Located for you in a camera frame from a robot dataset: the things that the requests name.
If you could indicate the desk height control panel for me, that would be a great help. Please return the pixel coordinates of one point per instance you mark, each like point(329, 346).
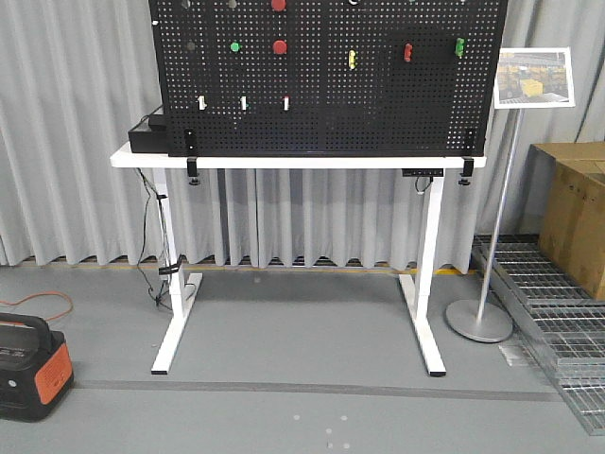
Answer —
point(422, 172)

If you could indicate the white standing desk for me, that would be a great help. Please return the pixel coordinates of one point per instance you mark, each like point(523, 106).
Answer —
point(416, 288)

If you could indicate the red rotary knob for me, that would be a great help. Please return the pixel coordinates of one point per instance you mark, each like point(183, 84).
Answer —
point(408, 49)

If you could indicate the black perforated pegboard panel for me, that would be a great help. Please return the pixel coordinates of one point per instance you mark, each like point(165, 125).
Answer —
point(385, 107)

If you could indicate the metal floor grating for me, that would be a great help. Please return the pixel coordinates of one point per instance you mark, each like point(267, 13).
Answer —
point(562, 326)

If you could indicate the black clamp bracket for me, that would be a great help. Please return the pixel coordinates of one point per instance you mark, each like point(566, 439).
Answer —
point(468, 158)
point(190, 140)

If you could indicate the yellow toggle switch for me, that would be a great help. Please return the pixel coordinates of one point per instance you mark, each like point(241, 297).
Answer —
point(352, 59)

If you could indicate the red round button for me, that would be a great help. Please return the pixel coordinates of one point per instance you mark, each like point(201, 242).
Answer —
point(278, 5)
point(279, 47)

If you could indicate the upper red round button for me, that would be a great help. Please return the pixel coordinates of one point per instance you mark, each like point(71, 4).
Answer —
point(278, 5)

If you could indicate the grey curtain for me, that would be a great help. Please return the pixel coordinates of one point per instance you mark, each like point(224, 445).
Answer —
point(77, 75)

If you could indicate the left black clamp bracket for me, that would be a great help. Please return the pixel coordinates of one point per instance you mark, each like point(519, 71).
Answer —
point(190, 140)

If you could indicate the lower red round button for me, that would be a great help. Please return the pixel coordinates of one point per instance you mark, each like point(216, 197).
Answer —
point(279, 47)

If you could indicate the cardboard box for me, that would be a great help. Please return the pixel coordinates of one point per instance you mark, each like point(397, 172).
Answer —
point(572, 234)

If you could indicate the right black clamp bracket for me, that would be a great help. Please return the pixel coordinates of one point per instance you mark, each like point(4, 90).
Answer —
point(468, 158)

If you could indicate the green rotary knob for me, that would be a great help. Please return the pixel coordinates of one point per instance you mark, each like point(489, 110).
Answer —
point(460, 47)

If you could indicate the black box behind pegboard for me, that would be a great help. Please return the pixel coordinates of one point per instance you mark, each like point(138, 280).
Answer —
point(149, 134)

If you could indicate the black orange power station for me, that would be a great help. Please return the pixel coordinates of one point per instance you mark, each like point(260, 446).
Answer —
point(36, 369)

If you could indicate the silver sign stand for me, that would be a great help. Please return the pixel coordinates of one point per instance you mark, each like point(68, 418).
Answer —
point(526, 78)

